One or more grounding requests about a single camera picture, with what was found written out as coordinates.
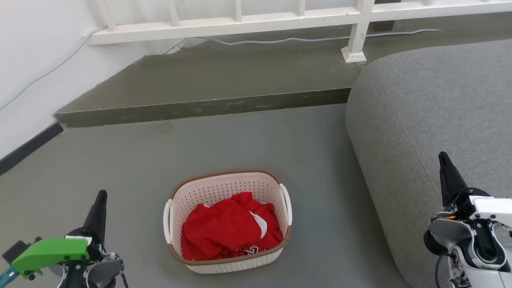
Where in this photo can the grey fabric sofa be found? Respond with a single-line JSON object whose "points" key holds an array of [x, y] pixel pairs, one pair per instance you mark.
{"points": [[420, 104]]}

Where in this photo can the red shirt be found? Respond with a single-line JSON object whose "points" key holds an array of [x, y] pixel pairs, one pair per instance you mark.
{"points": [[224, 228]]}

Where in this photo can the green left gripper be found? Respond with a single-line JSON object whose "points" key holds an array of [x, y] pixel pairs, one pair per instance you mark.
{"points": [[50, 252]]}

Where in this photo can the white perforated plastic laundry basket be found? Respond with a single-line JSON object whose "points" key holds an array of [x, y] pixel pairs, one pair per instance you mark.
{"points": [[224, 188]]}

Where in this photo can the teal left camera connector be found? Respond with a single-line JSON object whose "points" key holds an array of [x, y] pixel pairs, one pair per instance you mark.
{"points": [[6, 276]]}

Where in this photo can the white railing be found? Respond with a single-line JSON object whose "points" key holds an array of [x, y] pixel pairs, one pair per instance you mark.
{"points": [[240, 23]]}

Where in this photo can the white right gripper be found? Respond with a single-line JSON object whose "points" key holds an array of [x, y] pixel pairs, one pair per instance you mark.
{"points": [[494, 207]]}

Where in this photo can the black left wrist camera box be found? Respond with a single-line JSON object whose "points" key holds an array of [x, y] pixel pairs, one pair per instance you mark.
{"points": [[16, 250]]}

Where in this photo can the black baseboard strip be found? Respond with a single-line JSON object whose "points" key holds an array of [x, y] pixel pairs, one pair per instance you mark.
{"points": [[28, 147]]}

